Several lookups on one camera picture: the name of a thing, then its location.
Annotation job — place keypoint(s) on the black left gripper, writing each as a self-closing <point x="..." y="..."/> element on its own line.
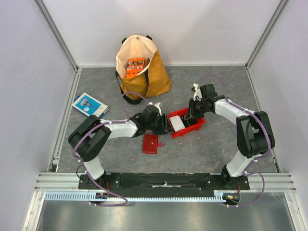
<point x="164" y="128"/>

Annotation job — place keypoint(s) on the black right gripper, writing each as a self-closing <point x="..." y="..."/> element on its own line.
<point x="190" y="109"/>

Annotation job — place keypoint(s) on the red plastic bin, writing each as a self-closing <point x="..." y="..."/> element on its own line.
<point x="190" y="124"/>

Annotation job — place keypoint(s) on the red leather card holder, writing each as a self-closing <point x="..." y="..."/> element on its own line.
<point x="150" y="144"/>

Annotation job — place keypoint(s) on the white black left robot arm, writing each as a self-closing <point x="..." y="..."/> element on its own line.
<point x="89" y="138"/>

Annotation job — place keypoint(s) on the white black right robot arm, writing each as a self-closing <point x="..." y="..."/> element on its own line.
<point x="254" y="136"/>

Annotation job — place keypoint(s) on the white card stack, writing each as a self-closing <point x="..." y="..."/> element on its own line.
<point x="177" y="123"/>

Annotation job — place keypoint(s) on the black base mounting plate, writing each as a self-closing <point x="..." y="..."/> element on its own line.
<point x="208" y="181"/>

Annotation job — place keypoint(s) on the orange snack box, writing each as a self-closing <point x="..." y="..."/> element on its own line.
<point x="134" y="67"/>

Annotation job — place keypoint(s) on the blue white razor package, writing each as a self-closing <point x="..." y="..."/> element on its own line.
<point x="88" y="105"/>

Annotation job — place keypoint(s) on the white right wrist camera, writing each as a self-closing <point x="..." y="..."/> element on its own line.
<point x="196" y="92"/>

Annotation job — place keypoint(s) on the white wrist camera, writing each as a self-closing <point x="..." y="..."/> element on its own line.
<point x="157" y="106"/>
<point x="196" y="92"/>

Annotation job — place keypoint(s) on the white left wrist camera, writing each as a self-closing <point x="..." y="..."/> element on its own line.
<point x="157" y="106"/>

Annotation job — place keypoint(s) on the aluminium frame rail right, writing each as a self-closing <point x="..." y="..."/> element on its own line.
<point x="265" y="69"/>

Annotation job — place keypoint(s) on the aluminium frame rail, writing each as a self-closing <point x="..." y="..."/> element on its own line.
<point x="57" y="146"/>
<point x="265" y="69"/>
<point x="274" y="182"/>

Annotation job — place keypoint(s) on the aluminium front frame rail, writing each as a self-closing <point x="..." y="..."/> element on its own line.
<point x="274" y="182"/>

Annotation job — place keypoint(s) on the aluminium frame rail left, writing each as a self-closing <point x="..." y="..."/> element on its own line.
<point x="57" y="146"/>

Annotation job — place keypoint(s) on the white slotted cable duct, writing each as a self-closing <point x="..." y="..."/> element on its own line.
<point x="100" y="197"/>

